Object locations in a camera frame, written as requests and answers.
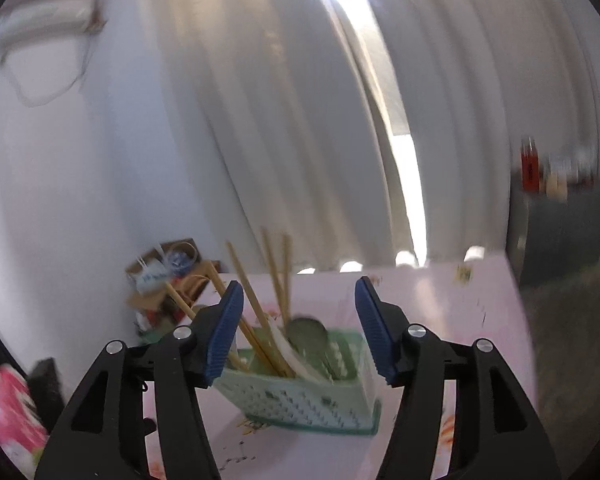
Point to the grey cabinet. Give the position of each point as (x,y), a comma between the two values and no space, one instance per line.
(560,240)

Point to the assorted small packets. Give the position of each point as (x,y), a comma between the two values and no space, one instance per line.
(570,172)

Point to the open cardboard box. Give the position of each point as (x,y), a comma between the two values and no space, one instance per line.
(150,302)

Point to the red bottle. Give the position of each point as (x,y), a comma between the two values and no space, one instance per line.
(530,167)

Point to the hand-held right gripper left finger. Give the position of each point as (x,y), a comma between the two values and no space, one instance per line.
(225,330)

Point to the white air conditioner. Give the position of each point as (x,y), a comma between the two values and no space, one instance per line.
(45,22)

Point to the translucent white plastic spoon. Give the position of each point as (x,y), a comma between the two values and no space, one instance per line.
(292,357)

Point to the pink printed bag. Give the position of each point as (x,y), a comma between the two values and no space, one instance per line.
(7,410)

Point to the metal spoon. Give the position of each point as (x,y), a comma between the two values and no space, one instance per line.
(307,332)

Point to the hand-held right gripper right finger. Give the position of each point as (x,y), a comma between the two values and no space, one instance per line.
(375,330)

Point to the white curtain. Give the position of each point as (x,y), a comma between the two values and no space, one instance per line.
(280,85)
(480,85)

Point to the pile of wooden chopsticks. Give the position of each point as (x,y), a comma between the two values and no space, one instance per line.
(252,305)

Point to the green perforated utensil holder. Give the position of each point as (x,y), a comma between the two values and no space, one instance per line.
(300,405)

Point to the white plastic bag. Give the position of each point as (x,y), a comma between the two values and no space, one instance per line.
(152,275)

